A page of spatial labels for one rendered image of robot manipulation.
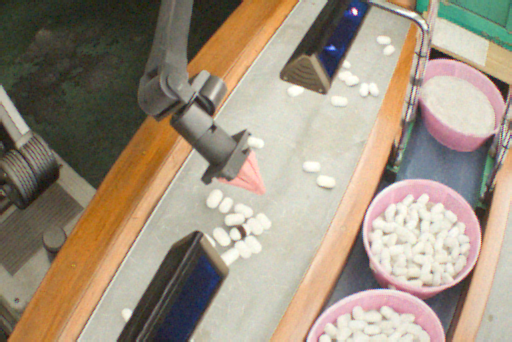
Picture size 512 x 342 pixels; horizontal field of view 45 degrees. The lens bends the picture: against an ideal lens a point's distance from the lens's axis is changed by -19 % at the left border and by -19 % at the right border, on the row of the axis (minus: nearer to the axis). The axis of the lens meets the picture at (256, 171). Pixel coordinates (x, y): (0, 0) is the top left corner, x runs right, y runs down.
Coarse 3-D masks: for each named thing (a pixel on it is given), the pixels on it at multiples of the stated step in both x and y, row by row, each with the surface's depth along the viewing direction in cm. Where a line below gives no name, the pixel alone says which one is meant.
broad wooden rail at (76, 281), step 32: (256, 0) 174; (288, 0) 176; (224, 32) 164; (256, 32) 165; (192, 64) 156; (224, 64) 156; (160, 128) 143; (128, 160) 137; (160, 160) 138; (96, 192) 132; (128, 192) 132; (160, 192) 135; (96, 224) 127; (128, 224) 128; (64, 256) 121; (96, 256) 122; (64, 288) 117; (96, 288) 119; (32, 320) 111; (64, 320) 112
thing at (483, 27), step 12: (420, 0) 176; (444, 12) 175; (456, 12) 173; (468, 12) 171; (456, 24) 176; (468, 24) 174; (480, 24) 171; (492, 24) 169; (480, 36) 175; (492, 36) 172; (504, 36) 170; (504, 48) 173
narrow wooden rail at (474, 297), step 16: (496, 192) 138; (496, 208) 135; (480, 224) 144; (496, 224) 132; (496, 240) 130; (480, 256) 127; (496, 256) 127; (480, 272) 124; (464, 288) 129; (480, 288) 122; (464, 304) 120; (480, 304) 119; (464, 320) 117; (480, 320) 117; (448, 336) 121; (464, 336) 115
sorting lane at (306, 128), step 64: (320, 0) 181; (256, 64) 161; (384, 64) 165; (256, 128) 148; (320, 128) 149; (192, 192) 137; (320, 192) 139; (128, 256) 126; (256, 256) 128; (256, 320) 120
